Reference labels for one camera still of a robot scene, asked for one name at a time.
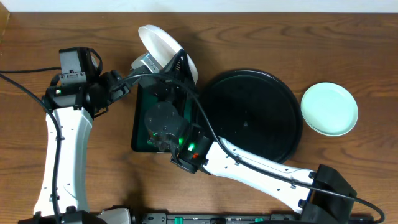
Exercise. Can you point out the black round serving tray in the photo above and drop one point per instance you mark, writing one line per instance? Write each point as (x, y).
(255, 111)

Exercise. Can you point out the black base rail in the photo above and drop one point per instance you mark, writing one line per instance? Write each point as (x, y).
(233, 218)

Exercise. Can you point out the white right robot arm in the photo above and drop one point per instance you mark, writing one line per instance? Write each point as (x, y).
(315, 195)

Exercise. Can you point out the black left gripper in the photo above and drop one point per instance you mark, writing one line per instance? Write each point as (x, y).
(123, 90)

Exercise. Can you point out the black rectangular water tray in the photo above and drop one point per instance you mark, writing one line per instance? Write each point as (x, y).
(163, 117)

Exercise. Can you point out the white plate front green stain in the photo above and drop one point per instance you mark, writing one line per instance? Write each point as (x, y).
(329, 109)

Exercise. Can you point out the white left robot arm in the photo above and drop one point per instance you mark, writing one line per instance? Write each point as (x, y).
(62, 196)

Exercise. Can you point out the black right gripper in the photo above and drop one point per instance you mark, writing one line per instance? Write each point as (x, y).
(178, 71)

